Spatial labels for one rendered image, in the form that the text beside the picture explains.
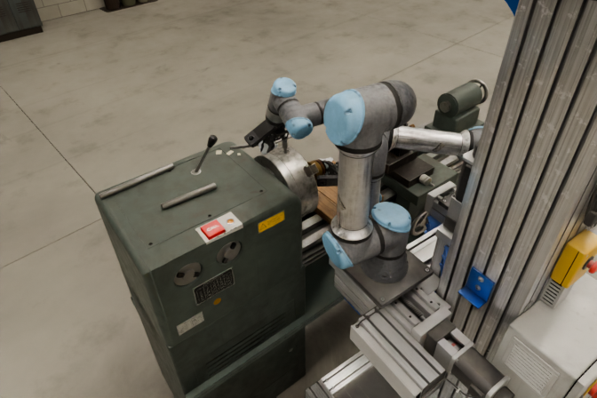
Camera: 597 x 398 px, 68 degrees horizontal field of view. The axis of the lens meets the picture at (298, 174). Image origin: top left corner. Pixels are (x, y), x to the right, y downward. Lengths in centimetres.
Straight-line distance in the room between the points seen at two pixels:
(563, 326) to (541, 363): 12
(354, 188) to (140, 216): 78
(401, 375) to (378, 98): 77
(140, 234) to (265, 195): 43
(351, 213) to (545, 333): 59
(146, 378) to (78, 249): 116
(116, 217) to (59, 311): 160
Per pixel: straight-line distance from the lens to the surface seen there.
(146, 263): 142
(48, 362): 295
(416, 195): 213
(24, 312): 324
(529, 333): 136
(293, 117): 135
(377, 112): 100
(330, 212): 204
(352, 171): 108
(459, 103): 253
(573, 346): 139
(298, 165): 176
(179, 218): 153
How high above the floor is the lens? 227
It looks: 38 degrees down
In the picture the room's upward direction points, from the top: 1 degrees counter-clockwise
